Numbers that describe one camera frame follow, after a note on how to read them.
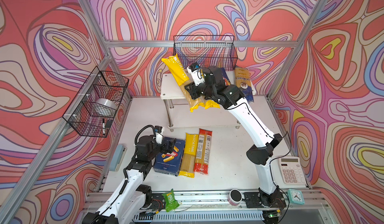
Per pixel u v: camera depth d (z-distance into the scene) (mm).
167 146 732
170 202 721
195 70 592
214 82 522
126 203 472
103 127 719
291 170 819
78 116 660
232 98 501
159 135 689
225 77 773
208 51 960
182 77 680
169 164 785
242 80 773
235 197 705
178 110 1038
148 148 640
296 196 733
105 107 701
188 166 822
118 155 842
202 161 840
